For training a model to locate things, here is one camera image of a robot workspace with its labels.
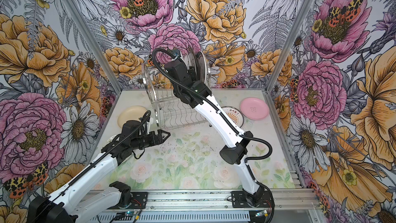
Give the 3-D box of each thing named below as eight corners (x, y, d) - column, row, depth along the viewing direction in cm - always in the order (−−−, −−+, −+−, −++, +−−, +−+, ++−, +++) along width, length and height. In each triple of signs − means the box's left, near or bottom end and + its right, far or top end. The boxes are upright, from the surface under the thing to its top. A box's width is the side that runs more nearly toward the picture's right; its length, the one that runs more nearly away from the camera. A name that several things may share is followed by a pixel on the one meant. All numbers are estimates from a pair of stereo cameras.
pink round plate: (243, 120, 108) (244, 117, 106) (239, 100, 120) (239, 97, 118) (270, 120, 108) (272, 117, 106) (263, 100, 120) (265, 97, 118)
